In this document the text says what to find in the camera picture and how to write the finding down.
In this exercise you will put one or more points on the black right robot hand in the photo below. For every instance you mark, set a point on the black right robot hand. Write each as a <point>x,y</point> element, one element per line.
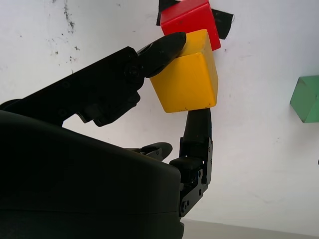
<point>74,186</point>

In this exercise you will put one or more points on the yellow cube block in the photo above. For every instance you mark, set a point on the yellow cube block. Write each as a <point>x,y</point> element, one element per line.
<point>184,82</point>

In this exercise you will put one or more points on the red cube block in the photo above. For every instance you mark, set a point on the red cube block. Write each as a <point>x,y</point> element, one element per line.
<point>192,17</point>

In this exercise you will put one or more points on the green cube block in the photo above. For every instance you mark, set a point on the green cube block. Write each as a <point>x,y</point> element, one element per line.
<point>305,99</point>

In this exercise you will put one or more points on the black tape strip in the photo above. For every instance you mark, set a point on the black tape strip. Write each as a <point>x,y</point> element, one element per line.
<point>223,23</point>

